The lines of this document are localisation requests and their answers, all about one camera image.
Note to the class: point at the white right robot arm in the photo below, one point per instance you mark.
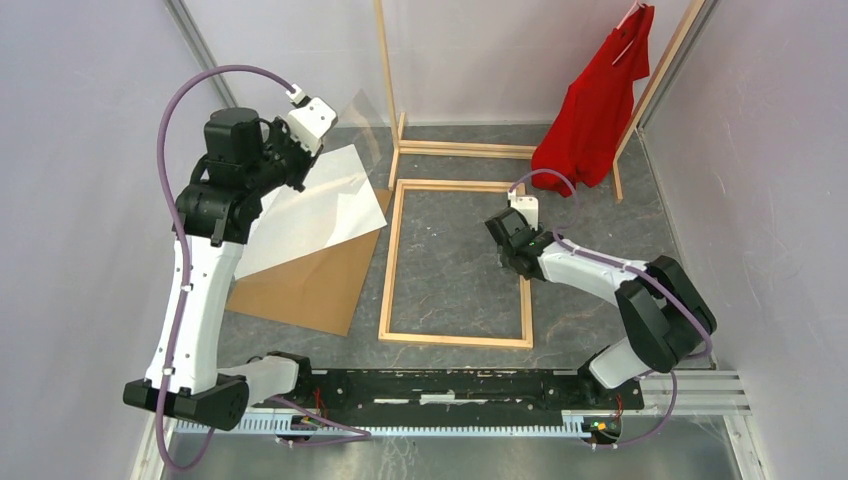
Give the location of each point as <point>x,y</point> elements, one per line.
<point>665,318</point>

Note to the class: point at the light wooden picture frame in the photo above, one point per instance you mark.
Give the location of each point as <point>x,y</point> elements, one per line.
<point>457,341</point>

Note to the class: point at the printed photo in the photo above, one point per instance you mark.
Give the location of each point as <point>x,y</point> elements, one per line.
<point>339,203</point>

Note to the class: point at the red t-shirt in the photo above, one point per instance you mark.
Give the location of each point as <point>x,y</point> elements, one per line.
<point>581,143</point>

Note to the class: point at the clear acrylic frame pane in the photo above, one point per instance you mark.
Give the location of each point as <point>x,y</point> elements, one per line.
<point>361,125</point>

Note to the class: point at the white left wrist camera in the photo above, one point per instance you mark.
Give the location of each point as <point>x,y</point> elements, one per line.
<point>310,123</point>

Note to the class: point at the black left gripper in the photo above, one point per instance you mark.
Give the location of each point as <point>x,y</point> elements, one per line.
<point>280,132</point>

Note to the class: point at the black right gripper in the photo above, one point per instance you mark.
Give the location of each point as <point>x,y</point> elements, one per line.
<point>537,228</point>

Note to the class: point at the brown backing board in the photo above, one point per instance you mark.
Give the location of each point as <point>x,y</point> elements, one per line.
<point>319,291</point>

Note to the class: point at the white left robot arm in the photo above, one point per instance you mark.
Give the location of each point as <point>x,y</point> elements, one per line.
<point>246,158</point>

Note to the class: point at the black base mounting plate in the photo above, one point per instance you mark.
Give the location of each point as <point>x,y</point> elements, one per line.
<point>458,397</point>

